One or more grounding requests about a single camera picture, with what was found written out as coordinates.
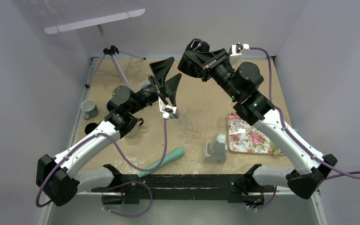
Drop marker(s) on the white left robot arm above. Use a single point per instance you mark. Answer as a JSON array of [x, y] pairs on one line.
[[116, 124]]

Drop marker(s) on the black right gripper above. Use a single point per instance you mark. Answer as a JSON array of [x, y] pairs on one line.
[[212, 60]]

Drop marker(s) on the aluminium frame rail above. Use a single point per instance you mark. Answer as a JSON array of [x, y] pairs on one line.
[[61, 188]]

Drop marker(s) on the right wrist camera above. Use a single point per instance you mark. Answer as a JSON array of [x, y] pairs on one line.
[[235, 52]]

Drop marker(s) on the brown small mug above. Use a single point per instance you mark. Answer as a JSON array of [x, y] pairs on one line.
[[90, 127]]

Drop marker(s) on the overhead light panel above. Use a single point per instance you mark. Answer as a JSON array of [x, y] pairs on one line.
[[57, 16]]

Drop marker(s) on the cream mug black handle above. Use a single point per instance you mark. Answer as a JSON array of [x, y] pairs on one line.
[[135, 130]]

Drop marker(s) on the grey charging dock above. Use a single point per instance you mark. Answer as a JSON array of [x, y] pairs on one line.
[[215, 150]]

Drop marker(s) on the floral tray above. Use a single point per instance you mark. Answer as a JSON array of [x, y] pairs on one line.
[[244, 138]]

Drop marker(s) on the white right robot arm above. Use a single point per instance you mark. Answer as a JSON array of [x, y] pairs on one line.
[[309, 166]]

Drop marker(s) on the camera tripod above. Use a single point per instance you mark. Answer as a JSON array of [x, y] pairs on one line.
[[110, 52]]

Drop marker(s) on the green cup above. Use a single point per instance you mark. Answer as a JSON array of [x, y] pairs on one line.
[[276, 151]]

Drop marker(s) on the black mounting base rail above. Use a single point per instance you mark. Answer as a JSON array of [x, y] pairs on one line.
[[232, 188]]

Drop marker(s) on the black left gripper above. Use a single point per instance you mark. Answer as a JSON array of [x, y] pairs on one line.
[[159, 70]]

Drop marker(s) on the dark blue mug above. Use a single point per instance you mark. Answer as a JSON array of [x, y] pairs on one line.
[[108, 106]]

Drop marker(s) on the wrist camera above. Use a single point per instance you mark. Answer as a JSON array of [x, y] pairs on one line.
[[168, 112], [235, 52]]

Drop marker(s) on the grey mug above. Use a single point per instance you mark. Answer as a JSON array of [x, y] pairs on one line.
[[89, 108]]

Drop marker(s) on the white footed mug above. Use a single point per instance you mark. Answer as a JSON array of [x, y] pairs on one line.
[[145, 86]]

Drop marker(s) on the teal handheld massager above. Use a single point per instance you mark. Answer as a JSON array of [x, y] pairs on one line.
[[175, 154]]

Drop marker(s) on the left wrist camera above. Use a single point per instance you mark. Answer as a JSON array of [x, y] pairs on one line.
[[168, 112]]

